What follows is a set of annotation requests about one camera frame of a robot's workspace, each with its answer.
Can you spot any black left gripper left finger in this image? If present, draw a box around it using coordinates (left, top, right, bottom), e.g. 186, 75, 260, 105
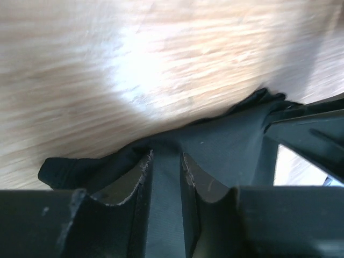
1, 152, 153, 257

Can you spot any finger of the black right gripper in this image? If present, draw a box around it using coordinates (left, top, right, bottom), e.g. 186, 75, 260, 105
266, 94, 343, 182

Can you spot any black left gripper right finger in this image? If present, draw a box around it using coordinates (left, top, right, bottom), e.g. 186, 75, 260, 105
180, 154, 343, 257

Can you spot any black t shirt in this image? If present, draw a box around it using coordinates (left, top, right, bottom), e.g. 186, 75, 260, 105
38, 88, 297, 257

